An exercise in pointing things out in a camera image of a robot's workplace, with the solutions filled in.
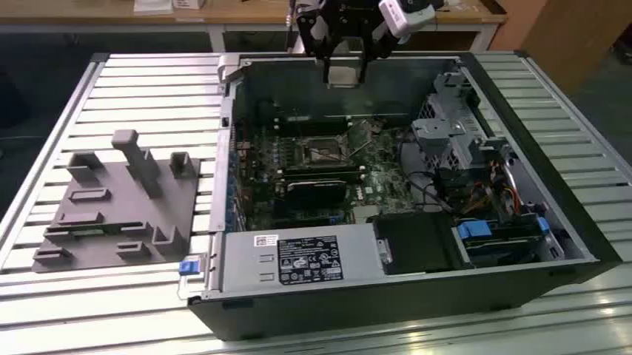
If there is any silver CPU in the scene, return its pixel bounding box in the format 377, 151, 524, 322
328, 66, 363, 89

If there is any silver power supply unit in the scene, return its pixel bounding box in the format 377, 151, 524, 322
217, 223, 384, 294

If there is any green RAM stick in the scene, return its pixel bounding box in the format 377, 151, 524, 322
67, 224, 123, 236

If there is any blue case latch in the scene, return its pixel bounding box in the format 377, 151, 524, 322
178, 260, 206, 277

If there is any black data cable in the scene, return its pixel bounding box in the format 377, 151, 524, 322
404, 169, 456, 214

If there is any black RAM stick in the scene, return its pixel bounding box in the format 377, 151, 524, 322
284, 166, 360, 175
285, 172, 363, 183

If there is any grey metal disk cage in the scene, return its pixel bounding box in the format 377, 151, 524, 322
411, 72, 508, 173

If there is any black plastic shroud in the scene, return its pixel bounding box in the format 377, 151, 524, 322
373, 212, 469, 277

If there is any wooden desk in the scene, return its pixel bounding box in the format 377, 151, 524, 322
0, 0, 510, 53

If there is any metal socket cover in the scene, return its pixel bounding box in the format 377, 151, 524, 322
345, 120, 377, 156

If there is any coloured power wire bundle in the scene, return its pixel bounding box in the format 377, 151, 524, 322
464, 158, 526, 223

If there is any blue disk carrier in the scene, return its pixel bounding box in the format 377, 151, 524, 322
456, 218, 495, 242

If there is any silver chipset heatsink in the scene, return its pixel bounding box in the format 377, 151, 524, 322
353, 205, 380, 223

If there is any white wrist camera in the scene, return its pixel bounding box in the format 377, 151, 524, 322
377, 0, 437, 44

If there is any black PC case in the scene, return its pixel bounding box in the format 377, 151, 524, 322
188, 50, 623, 342

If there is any grey parts rack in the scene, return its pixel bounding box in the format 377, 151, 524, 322
31, 129, 204, 274

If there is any green motherboard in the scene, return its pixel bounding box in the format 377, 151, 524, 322
229, 110, 427, 232

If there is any wooden cabinet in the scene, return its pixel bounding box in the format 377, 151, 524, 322
488, 0, 632, 96

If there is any black graphics card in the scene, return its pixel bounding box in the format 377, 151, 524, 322
285, 179, 348, 207

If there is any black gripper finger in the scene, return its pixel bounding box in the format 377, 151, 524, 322
359, 17, 397, 84
294, 6, 348, 85

